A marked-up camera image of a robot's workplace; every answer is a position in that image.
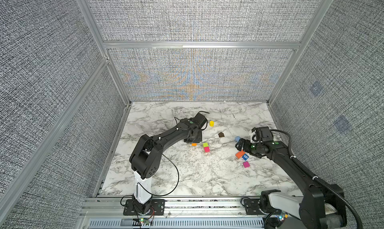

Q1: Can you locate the blue number wood cube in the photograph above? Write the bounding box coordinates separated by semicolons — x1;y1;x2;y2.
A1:
242;154;249;161

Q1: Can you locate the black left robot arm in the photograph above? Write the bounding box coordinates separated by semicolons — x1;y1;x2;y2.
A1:
129;117;208;215

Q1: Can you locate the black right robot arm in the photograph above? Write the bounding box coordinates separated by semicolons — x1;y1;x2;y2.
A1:
235;137;347;229

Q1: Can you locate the red-orange wood block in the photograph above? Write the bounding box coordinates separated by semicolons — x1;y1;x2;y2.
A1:
236;151;245;159

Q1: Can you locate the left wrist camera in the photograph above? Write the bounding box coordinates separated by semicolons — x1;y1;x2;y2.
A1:
192;112;208;129

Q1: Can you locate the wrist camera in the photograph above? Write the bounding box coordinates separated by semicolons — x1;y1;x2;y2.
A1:
192;112;208;129
251;127;274;143

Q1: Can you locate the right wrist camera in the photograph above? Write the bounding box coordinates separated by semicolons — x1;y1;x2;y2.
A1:
251;127;274;143

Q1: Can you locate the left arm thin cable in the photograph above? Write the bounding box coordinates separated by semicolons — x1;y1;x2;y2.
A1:
136;110;211;197

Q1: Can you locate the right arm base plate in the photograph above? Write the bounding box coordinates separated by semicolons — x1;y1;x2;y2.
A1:
241;198;263;216

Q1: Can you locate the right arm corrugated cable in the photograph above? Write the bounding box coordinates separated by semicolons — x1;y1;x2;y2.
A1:
269;129;364;229

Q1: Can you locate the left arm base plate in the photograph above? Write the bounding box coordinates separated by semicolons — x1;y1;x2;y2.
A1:
123;199;166;216

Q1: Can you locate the aluminium front rail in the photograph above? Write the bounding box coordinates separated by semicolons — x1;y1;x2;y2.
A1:
79;196;329;219

